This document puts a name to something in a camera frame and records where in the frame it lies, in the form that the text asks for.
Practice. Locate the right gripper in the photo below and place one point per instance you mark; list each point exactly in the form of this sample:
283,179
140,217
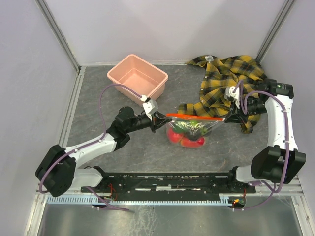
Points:
236,116

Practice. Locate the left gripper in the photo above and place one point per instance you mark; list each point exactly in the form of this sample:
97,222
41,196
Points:
158,119

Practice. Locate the clear zip top bag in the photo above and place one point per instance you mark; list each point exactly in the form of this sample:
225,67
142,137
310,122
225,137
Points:
207,124

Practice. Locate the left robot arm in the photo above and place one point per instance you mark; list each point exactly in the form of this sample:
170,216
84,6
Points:
59,170

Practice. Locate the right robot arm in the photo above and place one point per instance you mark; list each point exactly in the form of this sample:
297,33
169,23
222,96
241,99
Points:
281,160

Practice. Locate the dark green fake avocado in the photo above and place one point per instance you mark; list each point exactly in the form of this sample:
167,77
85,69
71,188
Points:
180,127

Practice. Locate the green fake apple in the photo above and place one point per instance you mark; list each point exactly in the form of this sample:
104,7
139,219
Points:
194,123

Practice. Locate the dark fake plum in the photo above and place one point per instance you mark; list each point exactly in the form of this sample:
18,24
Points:
194,135

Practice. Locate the yellow plaid shirt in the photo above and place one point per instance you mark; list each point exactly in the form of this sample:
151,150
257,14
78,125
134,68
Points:
220,74

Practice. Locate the pink plastic bin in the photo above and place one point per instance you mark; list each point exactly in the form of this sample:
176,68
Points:
140,76

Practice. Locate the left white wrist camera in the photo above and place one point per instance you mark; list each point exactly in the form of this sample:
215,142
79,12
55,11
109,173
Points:
150,106

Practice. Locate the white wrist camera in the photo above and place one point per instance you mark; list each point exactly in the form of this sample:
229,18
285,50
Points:
232,94
150,106

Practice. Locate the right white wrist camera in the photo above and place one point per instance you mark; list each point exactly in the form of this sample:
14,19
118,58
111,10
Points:
232,94

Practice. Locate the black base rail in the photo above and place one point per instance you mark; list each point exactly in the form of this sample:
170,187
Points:
171,186

